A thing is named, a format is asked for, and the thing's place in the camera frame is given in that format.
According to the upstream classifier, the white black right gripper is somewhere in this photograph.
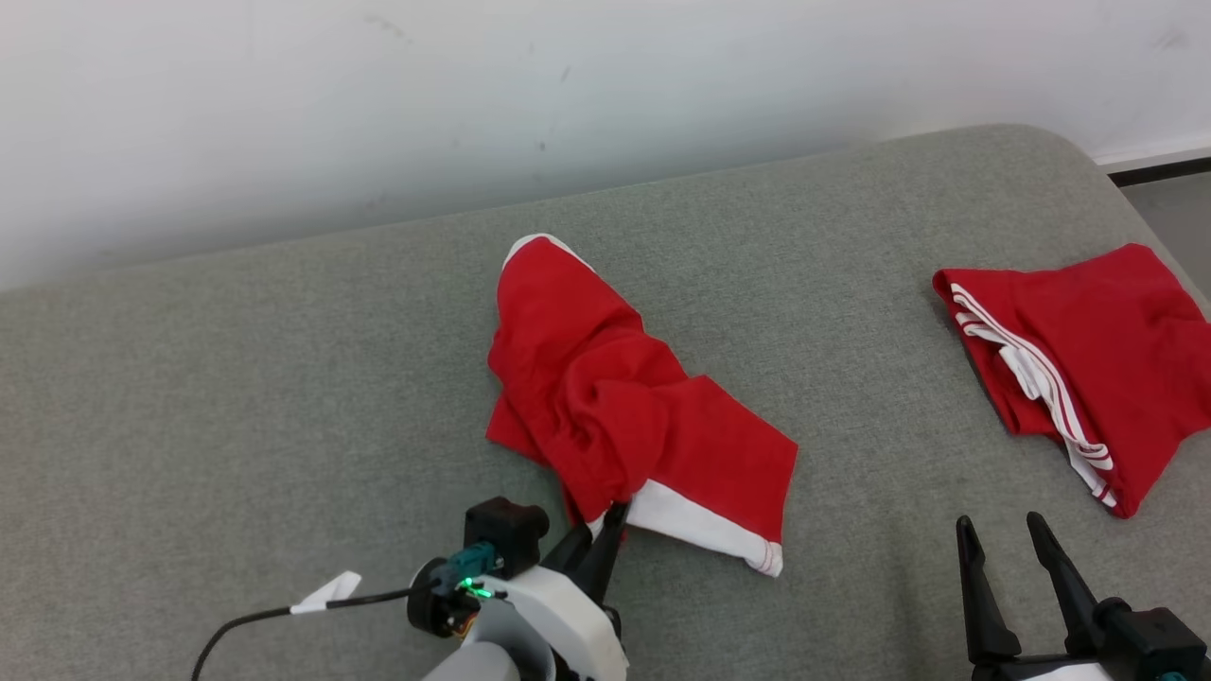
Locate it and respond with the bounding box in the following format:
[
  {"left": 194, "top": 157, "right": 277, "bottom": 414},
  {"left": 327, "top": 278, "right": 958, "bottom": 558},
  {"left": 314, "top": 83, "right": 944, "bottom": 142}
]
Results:
[{"left": 955, "top": 511, "right": 1211, "bottom": 681}]

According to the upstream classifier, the red shorts white trim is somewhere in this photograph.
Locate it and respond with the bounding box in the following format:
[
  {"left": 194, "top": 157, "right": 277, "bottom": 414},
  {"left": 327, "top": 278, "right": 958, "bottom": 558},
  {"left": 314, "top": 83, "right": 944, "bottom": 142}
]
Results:
[{"left": 485, "top": 233, "right": 799, "bottom": 579}]

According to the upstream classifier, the red white baseball jersey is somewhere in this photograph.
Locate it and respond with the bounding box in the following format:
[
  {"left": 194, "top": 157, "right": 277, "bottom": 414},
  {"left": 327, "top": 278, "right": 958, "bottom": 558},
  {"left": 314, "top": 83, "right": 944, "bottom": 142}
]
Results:
[{"left": 932, "top": 243, "right": 1211, "bottom": 520}]

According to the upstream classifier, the black cable with white tag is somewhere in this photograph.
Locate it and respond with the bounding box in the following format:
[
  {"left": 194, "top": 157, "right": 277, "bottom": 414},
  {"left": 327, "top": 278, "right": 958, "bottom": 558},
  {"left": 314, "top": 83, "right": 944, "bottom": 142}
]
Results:
[{"left": 189, "top": 570, "right": 419, "bottom": 681}]

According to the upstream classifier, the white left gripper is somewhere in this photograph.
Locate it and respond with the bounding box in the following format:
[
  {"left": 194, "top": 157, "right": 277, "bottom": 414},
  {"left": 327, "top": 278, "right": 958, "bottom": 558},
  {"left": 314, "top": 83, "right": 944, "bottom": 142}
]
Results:
[{"left": 477, "top": 500, "right": 631, "bottom": 681}]

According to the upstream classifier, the white wall baseboard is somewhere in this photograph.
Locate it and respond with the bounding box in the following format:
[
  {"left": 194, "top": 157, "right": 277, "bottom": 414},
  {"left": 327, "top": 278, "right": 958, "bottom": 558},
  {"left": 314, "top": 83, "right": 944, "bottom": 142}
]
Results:
[{"left": 1088, "top": 140, "right": 1211, "bottom": 174}]

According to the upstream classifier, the grey fabric sofa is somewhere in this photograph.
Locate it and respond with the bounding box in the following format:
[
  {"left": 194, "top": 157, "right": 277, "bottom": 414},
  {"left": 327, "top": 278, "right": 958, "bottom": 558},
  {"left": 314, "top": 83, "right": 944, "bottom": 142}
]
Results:
[{"left": 0, "top": 123, "right": 1211, "bottom": 681}]

